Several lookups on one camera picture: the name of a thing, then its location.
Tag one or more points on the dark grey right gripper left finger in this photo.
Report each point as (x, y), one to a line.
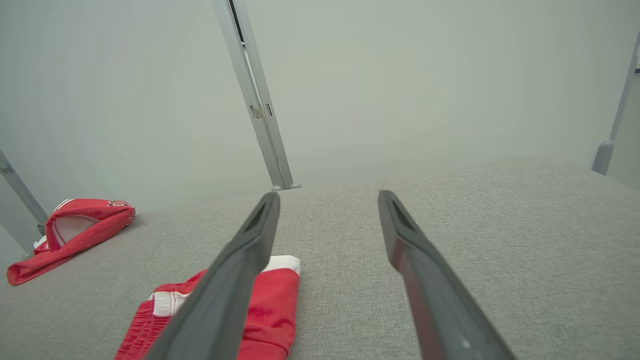
(215, 310)

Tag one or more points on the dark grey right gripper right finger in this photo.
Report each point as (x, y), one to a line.
(445, 310)

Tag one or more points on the red shorts with white stripe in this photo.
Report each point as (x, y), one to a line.
(272, 310)

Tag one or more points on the red and white numbered jersey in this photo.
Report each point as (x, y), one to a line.
(95, 230)

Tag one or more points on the grey metal partition post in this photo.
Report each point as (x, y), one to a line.
(267, 130)
(20, 190)
(604, 157)

